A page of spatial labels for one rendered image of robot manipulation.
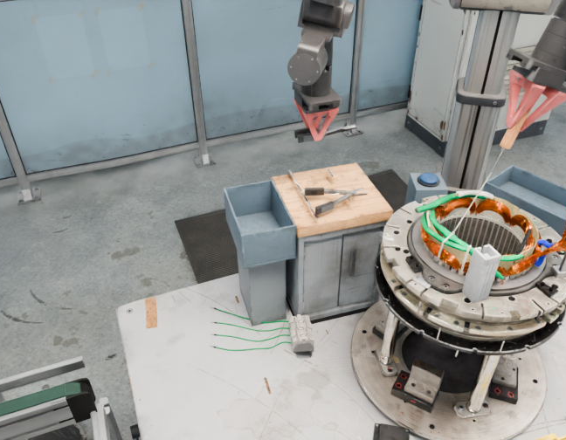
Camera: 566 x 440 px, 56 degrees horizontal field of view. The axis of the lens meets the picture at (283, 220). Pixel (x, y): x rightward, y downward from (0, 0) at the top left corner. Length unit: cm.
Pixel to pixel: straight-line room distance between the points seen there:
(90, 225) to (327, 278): 195
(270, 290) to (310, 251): 14
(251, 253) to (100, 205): 209
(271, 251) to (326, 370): 28
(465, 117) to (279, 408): 78
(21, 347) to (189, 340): 131
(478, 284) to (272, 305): 50
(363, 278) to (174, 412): 48
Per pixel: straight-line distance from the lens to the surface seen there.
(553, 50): 83
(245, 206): 117
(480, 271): 83
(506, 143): 86
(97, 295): 252
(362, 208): 108
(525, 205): 119
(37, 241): 293
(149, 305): 130
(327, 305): 121
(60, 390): 123
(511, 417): 114
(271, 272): 112
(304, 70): 92
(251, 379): 113
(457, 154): 140
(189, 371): 116
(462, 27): 314
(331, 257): 111
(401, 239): 96
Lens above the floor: 170
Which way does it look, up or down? 38 degrees down
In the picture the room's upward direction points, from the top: 1 degrees counter-clockwise
